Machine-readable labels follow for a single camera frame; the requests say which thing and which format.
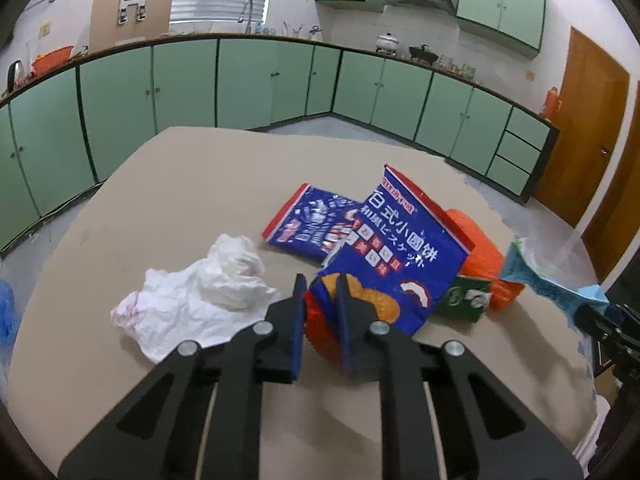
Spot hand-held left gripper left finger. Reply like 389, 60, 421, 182
59, 274, 308, 480

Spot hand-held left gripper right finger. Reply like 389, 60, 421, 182
335, 274, 583, 480

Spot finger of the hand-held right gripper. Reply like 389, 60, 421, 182
574, 302, 640, 361

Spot light blue wrapper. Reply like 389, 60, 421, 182
500, 240, 611, 328

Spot clear plastic wrapper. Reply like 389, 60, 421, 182
550, 225, 596, 281

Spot small blue snack bag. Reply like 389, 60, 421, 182
261, 183, 363, 266

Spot large blue snack bag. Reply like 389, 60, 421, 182
320, 164, 475, 335

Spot crumpled white tissue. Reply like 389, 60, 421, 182
110, 233, 278, 365

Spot green white small carton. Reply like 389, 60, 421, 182
432, 274, 493, 322

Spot wooden door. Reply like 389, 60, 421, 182
525, 27, 631, 228
580, 80, 640, 281

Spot orange foam fruit net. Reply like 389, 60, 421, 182
445, 208, 526, 311

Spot red thermos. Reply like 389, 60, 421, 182
542, 86, 562, 118

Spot green kitchen base cabinets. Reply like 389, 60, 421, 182
0, 32, 561, 256

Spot glass jars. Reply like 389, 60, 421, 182
437, 55, 476, 79

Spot blue crumpled plastic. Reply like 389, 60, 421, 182
0, 280, 21, 348

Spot wooden board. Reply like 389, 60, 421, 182
90, 0, 175, 47

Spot green upper kitchen cabinets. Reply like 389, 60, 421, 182
315, 0, 546, 51

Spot orange basket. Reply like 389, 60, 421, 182
31, 45, 75, 76

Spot steel kettle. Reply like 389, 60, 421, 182
5, 60, 27, 92

